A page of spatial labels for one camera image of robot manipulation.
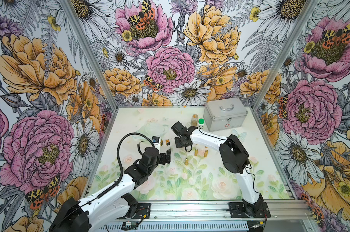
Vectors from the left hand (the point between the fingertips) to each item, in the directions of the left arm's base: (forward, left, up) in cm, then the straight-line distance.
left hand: (162, 152), depth 83 cm
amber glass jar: (+28, -21, -5) cm, 36 cm away
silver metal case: (+26, -40, +3) cm, 48 cm away
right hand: (+9, -11, -9) cm, 17 cm away
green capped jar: (+25, -25, -2) cm, 35 cm away
